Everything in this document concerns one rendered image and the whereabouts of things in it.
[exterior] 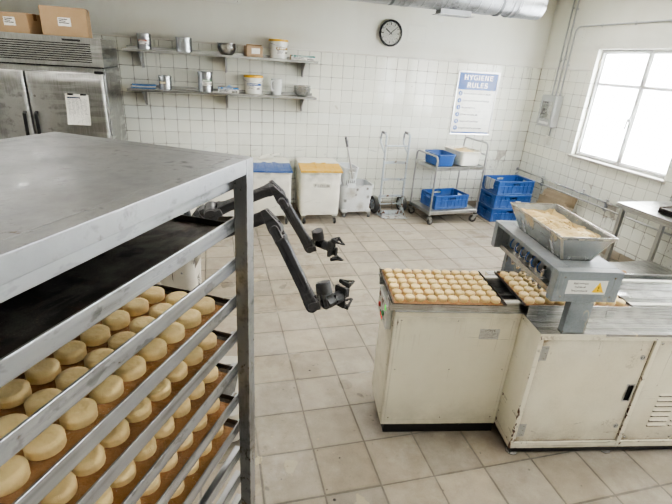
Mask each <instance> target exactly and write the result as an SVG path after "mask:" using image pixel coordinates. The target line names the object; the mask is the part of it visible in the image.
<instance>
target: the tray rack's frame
mask: <svg viewBox="0 0 672 504"><path fill-rule="evenodd" d="M236 156H239V155H235V154H227V153H219V152H211V151H203V150H195V149H188V148H180V147H172V146H164V145H156V144H148V143H141V142H133V141H125V140H117V139H109V138H101V137H94V136H86V135H78V134H70V133H62V134H56V135H53V134H45V133H41V134H34V135H27V136H21V137H14V138H7V139H0V286H2V285H4V284H6V283H8V282H11V281H13V280H15V279H17V278H19V277H22V276H24V275H26V274H28V273H31V272H33V271H35V270H37V269H39V268H42V267H44V266H46V265H48V264H50V263H53V262H55V261H57V260H59V259H61V258H64V257H66V256H68V255H70V254H72V253H75V252H77V251H79V250H81V249H83V248H86V247H88V246H90V245H92V244H94V243H97V242H99V241H101V240H103V239H105V238H108V237H110V236H112V235H114V234H116V233H119V232H121V231H123V230H125V229H127V228H130V227H132V226H134V225H136V224H138V223H141V222H143V221H145V220H147V219H149V218H152V217H154V216H156V215H158V214H160V213H163V212H165V211H167V210H169V209H171V208H174V207H176V206H178V205H180V204H182V203H185V202H187V201H189V200H191V199H193V198H196V197H198V196H200V195H202V194H204V193H207V192H209V191H211V190H213V189H215V188H218V187H220V186H222V185H224V184H227V183H229V182H231V181H233V180H235V179H238V178H240V177H242V176H244V175H246V160H245V159H238V158H234V157H236Z"/></svg>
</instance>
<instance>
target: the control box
mask: <svg viewBox="0 0 672 504"><path fill-rule="evenodd" d="M380 291H381V295H380V294H379V299H378V302H379V301H380V302H381V306H378V310H379V313H380V311H382V310H384V316H382V315H381V313H380V317H381V316H382V318H381V320H382V322H383V325H384V328H385V329H390V328H391V320H392V313H393V310H389V309H388V304H389V300H388V296H389V295H388V292H387V289H386V287H385V286H380V290H379V293H380ZM382 297H383V303H382ZM385 305H386V310H385Z"/></svg>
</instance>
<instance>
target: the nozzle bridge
mask: <svg viewBox="0 0 672 504"><path fill-rule="evenodd" d="M513 239H514V240H513ZM512 240H513V242H512V244H511V247H513V248H515V245H516V243H517V242H518V243H520V244H519V249H518V252H520V250H521V247H522V246H523V247H524V253H523V256H525V254H526V252H527V251H529V252H530V253H529V258H528V261H530V260H531V258H532V255H534V256H535V258H534V259H535V261H534V265H533V266H536V263H537V262H538V260H540V261H541V263H540V264H541V265H540V268H539V271H542V268H543V267H544V265H546V266H547V267H546V269H547V270H546V274H545V277H544V278H541V277H540V275H541V273H539V272H538V273H535V272H534V270H535V267H532V268H530V267H529V263H528V262H527V263H524V262H523V261H524V258H519V257H518V256H519V253H517V254H514V249H512V248H511V247H510V243H511V241H512ZM491 245H492V246H493V247H499V248H500V249H501V250H503V251H504V252H505V255H504V259H503V263H502V268H501V271H521V268H522V269H523V270H524V271H525V272H526V273H527V274H528V275H529V276H530V277H531V278H533V279H534V280H535V281H536V282H537V283H538V284H539V285H540V286H541V287H542V288H543V289H544V290H545V291H546V298H547V299H549V300H550V301H560V302H565V306H564V309H563V312H562V316H561V319H560V322H559V325H558V329H557V330H558V331H559V332H560V333H561V334H584V332H585V329H586V326H587V323H588V320H589V317H590V314H591V311H592V308H593V305H594V302H615V300H616V298H617V295H618V292H619V289H620V286H621V283H622V280H623V278H624V275H625V273H624V272H623V271H621V270H620V269H618V268H617V267H615V266H613V265H612V264H610V263H609V262H607V261H606V260H604V259H603V258H601V257H600V256H596V257H595V258H594V259H593V260H591V261H580V260H561V259H559V258H558V257H557V256H556V255H554V254H553V253H552V252H550V251H549V250H548V249H546V248H545V247H544V246H542V245H541V244H540V243H538V242H537V241H536V240H535V239H533V238H532V237H531V236H529V235H528V234H527V233H525V232H524V231H523V230H521V229H520V228H519V226H518V223H517V221H507V220H496V222H495V227H494V231H493V236H492V241H491ZM511 259H512V260H513V261H514V262H515V264H514V265H513V264H512V263H511ZM516 264H518V265H519V266H520V268H519V269H516Z"/></svg>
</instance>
